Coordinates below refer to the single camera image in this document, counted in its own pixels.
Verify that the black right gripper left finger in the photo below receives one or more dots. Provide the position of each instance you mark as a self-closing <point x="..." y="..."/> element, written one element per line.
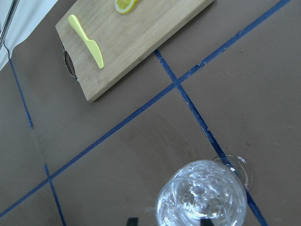
<point x="132" y="221"/>

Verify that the aluminium frame post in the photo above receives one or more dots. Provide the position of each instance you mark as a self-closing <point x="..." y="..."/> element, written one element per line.
<point x="8" y="21"/>

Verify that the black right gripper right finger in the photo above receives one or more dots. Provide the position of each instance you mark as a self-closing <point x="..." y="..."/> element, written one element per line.
<point x="206" y="222"/>

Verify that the yellow plastic knife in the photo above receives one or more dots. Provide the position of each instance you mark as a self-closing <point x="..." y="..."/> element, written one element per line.
<point x="90" y="44"/>

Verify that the lemon slice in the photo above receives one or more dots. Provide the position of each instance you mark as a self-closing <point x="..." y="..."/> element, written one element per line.
<point x="124" y="6"/>

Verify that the bamboo cutting board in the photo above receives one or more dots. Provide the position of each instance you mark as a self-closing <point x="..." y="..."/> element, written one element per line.
<point x="124" y="40"/>

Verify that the clear wine glass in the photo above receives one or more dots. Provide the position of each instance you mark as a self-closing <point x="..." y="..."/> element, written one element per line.
<point x="214" y="189"/>

